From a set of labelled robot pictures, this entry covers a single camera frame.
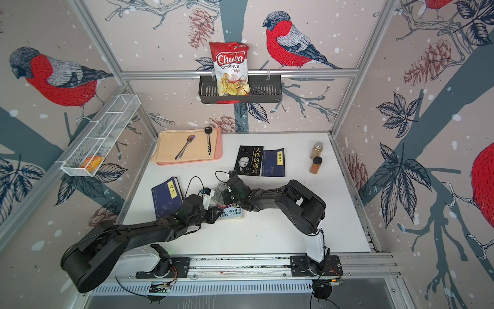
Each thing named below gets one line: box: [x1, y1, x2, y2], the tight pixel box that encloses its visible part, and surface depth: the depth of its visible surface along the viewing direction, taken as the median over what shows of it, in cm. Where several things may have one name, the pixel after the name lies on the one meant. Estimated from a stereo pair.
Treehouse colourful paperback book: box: [216, 202, 244, 220], surface depth 87 cm
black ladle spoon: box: [204, 126, 213, 157], surface depth 124 cm
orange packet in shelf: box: [80, 155, 105, 174], surface depth 68 cm
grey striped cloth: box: [211, 181, 229, 205], surface depth 92 cm
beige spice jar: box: [309, 140, 324, 160], surface depth 105 cm
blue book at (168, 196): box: [151, 176, 184, 217], surface depth 92 cm
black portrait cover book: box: [234, 145, 264, 177], surface depth 109 cm
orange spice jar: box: [309, 156, 323, 175], surface depth 99 cm
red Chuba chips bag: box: [209, 41, 251, 104], surface depth 85 cm
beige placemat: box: [150, 128, 219, 163], surface depth 117 cm
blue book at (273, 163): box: [261, 148, 286, 178], surface depth 106 cm
